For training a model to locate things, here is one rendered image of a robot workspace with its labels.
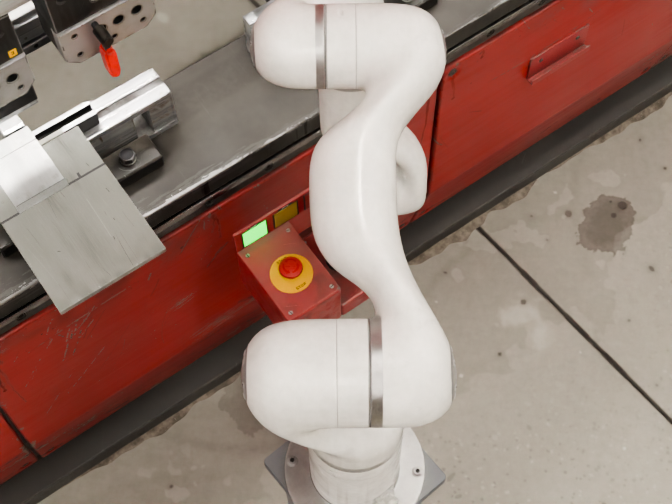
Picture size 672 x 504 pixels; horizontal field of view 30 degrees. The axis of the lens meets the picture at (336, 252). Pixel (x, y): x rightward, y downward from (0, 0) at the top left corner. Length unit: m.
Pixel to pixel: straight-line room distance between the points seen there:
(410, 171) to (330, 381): 0.57
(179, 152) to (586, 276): 1.22
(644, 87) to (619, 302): 0.57
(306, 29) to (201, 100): 0.72
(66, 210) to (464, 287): 1.26
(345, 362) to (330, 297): 0.75
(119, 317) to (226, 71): 0.48
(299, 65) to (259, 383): 0.37
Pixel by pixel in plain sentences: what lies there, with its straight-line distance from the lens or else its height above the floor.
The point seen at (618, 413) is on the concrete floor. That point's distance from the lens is 2.88.
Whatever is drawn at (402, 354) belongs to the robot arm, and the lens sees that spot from 1.33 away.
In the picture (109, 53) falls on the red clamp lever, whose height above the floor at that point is 1.21.
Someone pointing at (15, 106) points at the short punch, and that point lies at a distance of 1.91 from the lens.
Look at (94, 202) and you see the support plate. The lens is 1.93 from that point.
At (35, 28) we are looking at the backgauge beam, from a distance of 2.21.
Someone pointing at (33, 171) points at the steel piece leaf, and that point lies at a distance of 1.98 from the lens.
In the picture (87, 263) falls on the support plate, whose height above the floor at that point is 1.00.
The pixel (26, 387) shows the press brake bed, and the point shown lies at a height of 0.56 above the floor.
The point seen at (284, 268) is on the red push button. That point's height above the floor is 0.81.
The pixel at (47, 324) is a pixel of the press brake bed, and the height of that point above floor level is 0.73.
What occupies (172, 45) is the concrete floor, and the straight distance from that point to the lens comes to 3.31.
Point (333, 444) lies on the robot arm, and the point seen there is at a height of 1.27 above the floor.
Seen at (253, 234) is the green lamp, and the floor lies 0.81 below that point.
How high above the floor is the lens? 2.66
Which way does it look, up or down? 64 degrees down
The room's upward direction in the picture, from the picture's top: 2 degrees counter-clockwise
